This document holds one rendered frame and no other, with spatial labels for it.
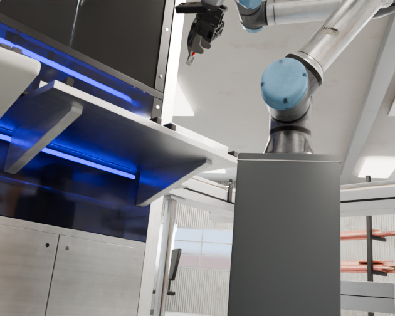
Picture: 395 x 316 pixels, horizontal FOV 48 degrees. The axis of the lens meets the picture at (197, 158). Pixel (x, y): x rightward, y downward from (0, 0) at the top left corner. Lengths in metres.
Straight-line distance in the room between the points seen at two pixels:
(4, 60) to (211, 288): 10.53
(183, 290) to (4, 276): 10.00
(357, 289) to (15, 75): 1.61
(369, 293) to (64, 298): 1.20
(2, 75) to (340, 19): 0.80
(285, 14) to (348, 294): 1.20
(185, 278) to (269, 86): 10.33
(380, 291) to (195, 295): 9.41
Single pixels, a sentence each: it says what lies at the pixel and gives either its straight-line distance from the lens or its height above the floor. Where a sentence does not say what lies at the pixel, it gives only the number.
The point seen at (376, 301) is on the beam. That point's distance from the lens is 2.02.
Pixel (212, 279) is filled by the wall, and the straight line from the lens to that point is 11.18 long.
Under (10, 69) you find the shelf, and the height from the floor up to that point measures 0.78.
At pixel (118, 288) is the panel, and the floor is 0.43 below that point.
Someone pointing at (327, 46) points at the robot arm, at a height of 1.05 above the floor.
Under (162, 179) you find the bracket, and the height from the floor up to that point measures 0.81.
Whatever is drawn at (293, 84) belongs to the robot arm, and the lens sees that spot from 1.11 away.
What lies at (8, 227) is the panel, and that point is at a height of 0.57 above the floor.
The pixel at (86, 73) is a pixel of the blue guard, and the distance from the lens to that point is 1.65.
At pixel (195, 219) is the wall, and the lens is 11.43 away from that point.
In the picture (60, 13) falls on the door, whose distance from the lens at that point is 1.70.
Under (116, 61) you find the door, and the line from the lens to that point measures 1.76.
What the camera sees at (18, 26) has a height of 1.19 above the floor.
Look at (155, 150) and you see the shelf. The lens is 1.43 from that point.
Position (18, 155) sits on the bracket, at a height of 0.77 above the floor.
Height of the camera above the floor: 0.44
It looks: 17 degrees up
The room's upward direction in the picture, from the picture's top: 5 degrees clockwise
